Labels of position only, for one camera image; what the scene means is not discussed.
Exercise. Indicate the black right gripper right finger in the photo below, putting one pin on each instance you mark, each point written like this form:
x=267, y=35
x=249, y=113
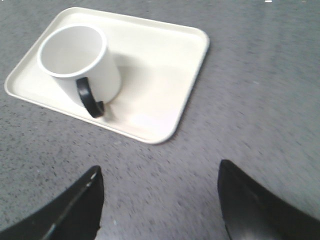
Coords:
x=251, y=212

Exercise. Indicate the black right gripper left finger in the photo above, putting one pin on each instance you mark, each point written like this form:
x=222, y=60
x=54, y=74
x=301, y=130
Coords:
x=73, y=215

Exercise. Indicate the white smiley mug black handle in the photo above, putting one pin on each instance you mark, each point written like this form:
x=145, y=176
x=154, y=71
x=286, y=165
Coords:
x=78, y=58

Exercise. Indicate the cream rectangular plastic tray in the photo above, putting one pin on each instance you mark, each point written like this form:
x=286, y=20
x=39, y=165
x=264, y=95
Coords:
x=158, y=62

